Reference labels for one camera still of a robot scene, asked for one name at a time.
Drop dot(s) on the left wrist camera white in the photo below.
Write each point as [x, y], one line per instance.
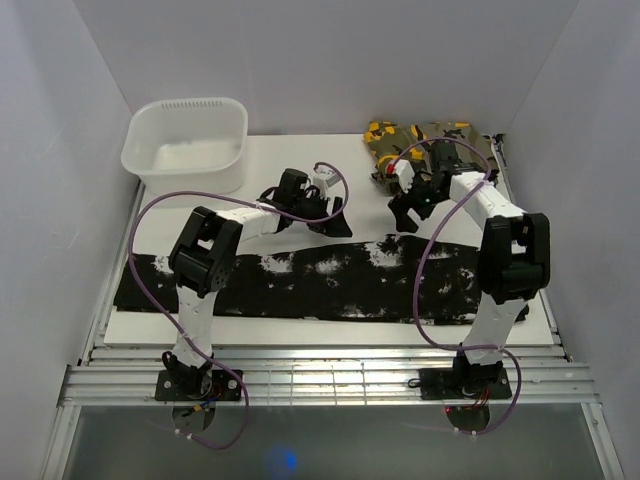
[323, 178]

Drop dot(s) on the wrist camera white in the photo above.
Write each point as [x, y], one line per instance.
[323, 178]
[403, 171]

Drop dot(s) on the aluminium frame rail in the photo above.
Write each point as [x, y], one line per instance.
[340, 376]

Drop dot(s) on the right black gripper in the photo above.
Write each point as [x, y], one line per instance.
[400, 206]

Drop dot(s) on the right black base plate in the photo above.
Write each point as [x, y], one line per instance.
[445, 384]

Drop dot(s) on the black white tie-dye trousers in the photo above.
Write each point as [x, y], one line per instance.
[360, 282]

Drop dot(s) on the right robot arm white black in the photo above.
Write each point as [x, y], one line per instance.
[513, 264]

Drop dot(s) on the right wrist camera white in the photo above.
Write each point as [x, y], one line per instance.
[403, 171]

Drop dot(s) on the folded camouflage trousers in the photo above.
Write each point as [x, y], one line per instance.
[387, 140]

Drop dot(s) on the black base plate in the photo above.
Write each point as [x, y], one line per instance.
[445, 384]
[213, 385]

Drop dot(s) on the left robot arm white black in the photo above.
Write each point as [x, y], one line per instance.
[205, 253]

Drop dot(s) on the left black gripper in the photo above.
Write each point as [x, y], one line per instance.
[335, 226]

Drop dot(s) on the white plastic basin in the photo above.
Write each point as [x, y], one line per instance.
[188, 144]

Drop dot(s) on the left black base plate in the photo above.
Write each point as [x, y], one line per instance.
[213, 385]

